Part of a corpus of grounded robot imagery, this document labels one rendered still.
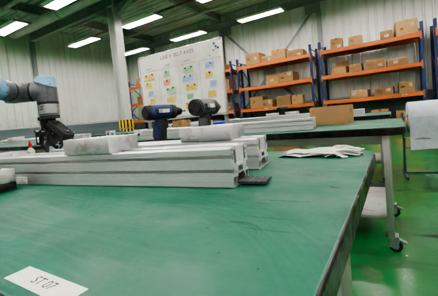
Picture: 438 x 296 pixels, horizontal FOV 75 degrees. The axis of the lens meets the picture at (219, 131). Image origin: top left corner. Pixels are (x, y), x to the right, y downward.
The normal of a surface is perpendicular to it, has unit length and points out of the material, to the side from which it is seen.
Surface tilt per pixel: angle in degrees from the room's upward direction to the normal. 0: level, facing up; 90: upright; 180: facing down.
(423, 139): 93
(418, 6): 90
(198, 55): 90
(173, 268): 0
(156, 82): 90
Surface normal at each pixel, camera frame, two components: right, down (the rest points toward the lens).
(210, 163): -0.40, 0.08
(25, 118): 0.85, -0.05
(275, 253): -0.09, -0.99
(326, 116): -0.60, 0.07
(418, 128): -0.42, 0.31
